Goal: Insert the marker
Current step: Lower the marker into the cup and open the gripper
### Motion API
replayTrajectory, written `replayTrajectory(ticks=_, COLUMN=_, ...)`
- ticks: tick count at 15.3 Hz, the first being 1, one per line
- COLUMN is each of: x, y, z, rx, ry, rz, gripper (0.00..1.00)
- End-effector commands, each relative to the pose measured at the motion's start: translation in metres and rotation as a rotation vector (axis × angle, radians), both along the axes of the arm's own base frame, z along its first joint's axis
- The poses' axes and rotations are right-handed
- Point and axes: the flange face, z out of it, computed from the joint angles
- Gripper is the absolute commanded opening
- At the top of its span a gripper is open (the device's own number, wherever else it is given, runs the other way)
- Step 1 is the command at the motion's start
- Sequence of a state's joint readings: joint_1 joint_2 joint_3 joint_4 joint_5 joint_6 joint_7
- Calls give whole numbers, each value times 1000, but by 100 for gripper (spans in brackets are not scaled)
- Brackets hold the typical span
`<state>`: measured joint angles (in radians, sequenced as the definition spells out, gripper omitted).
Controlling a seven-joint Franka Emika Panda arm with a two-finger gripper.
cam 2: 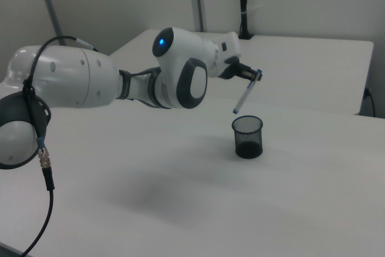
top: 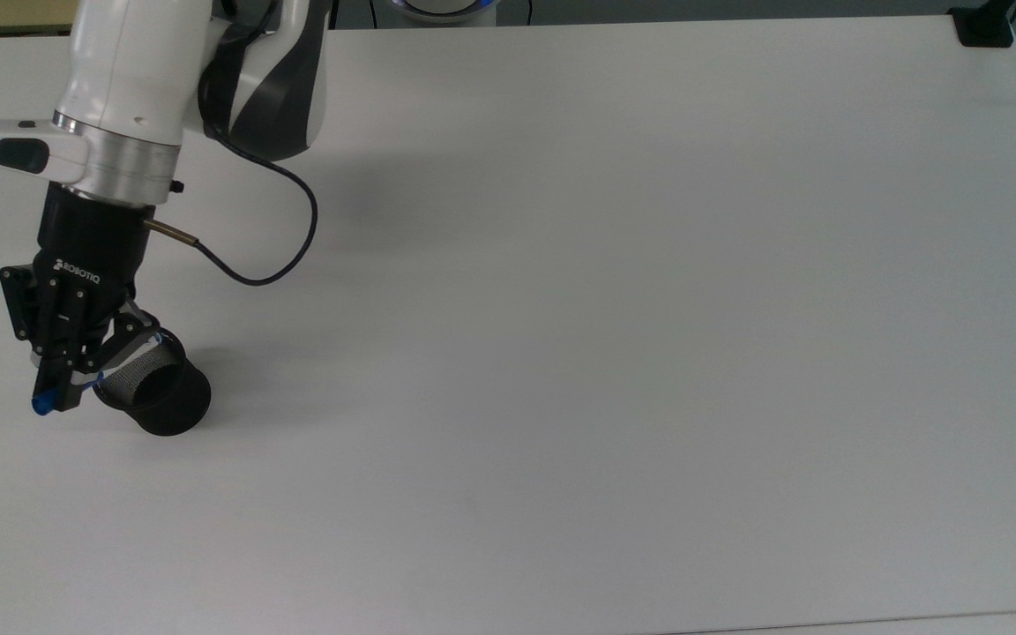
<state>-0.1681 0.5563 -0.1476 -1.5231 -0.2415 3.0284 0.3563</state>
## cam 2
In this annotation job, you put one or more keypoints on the dark robot gripper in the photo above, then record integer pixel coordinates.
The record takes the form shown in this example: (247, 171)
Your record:
(230, 49)

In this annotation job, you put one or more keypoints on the blue and white marker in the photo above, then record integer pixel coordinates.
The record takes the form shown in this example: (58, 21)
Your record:
(245, 96)

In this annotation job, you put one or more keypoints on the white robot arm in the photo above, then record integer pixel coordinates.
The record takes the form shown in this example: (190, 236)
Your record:
(90, 79)

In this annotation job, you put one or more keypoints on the white side table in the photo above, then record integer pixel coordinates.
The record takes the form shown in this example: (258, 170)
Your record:
(300, 67)

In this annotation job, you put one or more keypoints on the black mesh pen cup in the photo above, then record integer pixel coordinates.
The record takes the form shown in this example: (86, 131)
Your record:
(248, 145)

